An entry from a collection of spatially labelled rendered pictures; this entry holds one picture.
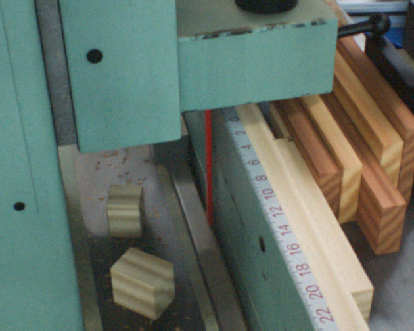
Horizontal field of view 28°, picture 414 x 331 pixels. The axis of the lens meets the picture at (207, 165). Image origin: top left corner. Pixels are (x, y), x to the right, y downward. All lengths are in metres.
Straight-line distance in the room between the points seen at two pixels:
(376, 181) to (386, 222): 0.03
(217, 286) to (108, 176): 0.21
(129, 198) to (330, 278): 0.29
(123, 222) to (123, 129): 0.19
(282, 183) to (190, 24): 0.14
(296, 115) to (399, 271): 0.16
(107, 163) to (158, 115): 0.28
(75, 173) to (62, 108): 0.29
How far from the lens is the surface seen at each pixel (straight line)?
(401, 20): 1.42
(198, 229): 0.78
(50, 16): 0.56
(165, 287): 0.71
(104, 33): 0.58
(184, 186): 0.83
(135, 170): 0.88
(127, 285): 0.71
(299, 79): 0.68
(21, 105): 0.55
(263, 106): 0.72
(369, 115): 0.67
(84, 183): 0.87
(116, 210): 0.78
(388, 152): 0.65
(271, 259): 0.58
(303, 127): 0.68
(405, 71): 0.68
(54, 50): 0.57
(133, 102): 0.61
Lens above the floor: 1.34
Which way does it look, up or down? 37 degrees down
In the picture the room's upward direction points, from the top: 1 degrees counter-clockwise
